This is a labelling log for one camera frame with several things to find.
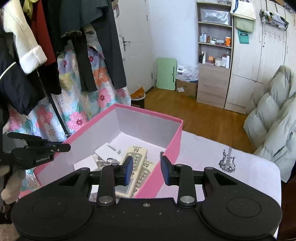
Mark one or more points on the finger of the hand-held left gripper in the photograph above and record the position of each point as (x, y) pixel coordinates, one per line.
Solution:
(57, 147)
(23, 136)

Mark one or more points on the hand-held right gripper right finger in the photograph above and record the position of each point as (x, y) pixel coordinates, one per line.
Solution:
(165, 170)

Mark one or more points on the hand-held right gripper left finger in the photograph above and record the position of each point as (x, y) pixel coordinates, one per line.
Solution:
(128, 170)

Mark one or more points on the cream remote control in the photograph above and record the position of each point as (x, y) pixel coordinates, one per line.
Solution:
(144, 172)
(138, 155)

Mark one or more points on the pink cardboard box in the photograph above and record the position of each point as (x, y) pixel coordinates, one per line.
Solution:
(172, 143)

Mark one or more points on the person's left forearm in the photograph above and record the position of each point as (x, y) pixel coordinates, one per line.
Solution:
(11, 185)

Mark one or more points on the floral quilt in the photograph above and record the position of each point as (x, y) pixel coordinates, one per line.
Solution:
(76, 111)

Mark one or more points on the dark hanging jacket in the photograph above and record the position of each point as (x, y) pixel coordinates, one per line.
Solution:
(16, 88)

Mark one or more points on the trash bin with orange bag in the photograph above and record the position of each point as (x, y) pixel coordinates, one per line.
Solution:
(138, 102)

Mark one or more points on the brown cardboard box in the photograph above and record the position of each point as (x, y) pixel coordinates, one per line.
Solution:
(187, 89)

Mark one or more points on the wooden shelf cabinet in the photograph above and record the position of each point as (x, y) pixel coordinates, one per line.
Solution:
(211, 85)

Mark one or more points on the blue and white packages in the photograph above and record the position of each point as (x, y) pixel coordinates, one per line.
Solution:
(185, 71)

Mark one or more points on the white fleece garment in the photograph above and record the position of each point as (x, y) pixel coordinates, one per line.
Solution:
(20, 34)

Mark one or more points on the red hanging garment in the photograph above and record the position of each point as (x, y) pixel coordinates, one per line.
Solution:
(41, 30)

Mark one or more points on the black hanging garments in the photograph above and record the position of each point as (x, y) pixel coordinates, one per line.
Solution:
(104, 46)

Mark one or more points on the white door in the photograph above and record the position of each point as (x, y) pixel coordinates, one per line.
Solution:
(136, 58)

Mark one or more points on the black bottle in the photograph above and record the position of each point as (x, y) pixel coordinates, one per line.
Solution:
(201, 58)

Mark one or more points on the white jar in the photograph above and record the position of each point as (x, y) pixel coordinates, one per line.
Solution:
(218, 62)

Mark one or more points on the grey-green puffer jacket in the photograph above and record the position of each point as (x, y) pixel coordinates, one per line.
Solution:
(272, 115)

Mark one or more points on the white bottle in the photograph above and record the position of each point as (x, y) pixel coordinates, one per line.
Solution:
(227, 61)

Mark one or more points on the light wooden wardrobe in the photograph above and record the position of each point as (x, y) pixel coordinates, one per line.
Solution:
(249, 69)

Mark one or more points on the orange bottle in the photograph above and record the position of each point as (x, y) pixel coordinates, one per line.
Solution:
(228, 41)

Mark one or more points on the teal hanging pouch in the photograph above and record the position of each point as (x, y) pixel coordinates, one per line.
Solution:
(243, 37)

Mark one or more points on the clear plastic bag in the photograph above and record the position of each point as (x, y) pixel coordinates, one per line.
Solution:
(214, 15)

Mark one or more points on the cream tote bag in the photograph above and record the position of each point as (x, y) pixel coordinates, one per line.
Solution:
(242, 10)

